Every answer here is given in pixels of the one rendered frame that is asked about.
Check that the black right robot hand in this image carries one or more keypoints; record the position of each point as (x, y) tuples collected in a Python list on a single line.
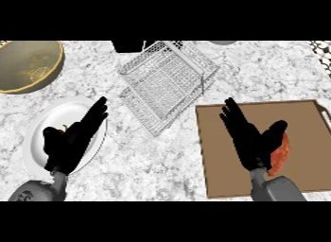
[(249, 138)]

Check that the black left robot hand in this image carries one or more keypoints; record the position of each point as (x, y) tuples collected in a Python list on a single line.
[(72, 141)]

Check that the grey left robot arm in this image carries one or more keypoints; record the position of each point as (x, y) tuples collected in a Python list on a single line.
[(39, 190)]

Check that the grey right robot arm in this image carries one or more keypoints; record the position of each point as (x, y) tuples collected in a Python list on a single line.
[(275, 187)]

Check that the orange sweet potato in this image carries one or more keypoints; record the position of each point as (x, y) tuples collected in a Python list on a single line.
[(281, 157)]

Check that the brown wooden tray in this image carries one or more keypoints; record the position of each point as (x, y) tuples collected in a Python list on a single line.
[(308, 148)]

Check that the red pepper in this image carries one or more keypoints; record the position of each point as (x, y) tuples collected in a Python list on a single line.
[(63, 129)]

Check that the white plate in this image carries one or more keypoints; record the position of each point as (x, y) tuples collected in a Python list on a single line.
[(55, 119)]

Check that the gold rimmed bowl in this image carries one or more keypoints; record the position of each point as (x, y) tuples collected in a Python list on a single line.
[(21, 66)]

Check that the grey round object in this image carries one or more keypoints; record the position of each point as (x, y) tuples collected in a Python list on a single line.
[(224, 42)]

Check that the black box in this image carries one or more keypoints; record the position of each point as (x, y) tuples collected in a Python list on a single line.
[(128, 46)]

